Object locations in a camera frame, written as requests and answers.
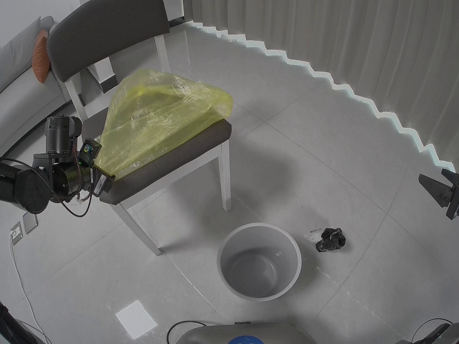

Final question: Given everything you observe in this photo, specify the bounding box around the black plastic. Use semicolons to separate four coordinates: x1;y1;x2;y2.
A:
316;227;346;253

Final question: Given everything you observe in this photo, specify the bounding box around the black cable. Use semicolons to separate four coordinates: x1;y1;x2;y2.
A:
54;188;93;218
166;320;210;344
412;317;453;344

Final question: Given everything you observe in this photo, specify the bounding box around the yellow plastic bag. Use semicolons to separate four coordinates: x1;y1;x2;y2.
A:
91;68;234;180

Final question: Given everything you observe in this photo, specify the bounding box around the white cable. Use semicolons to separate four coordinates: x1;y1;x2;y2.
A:
9;233;47;340

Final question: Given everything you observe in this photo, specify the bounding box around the white curtain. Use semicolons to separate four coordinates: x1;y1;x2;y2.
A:
181;0;459;168

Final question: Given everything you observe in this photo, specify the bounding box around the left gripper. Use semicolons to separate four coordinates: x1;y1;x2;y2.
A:
53;163;115;201

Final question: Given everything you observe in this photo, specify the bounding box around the grey white chair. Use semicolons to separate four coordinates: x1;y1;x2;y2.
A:
47;0;234;257

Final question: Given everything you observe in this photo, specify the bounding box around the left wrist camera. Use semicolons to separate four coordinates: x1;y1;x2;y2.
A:
80;138;104;166

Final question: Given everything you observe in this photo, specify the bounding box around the orange cushion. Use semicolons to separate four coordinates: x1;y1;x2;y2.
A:
32;29;51;83

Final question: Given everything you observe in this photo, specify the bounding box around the pale grey sofa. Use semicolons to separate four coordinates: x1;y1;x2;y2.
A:
0;16;77;158

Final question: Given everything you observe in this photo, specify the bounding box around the white trash bin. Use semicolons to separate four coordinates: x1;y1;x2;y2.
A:
217;222;302;302

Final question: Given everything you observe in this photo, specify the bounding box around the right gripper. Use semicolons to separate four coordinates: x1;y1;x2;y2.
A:
419;169;459;221

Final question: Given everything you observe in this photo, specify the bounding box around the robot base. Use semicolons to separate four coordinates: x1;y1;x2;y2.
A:
181;323;316;344

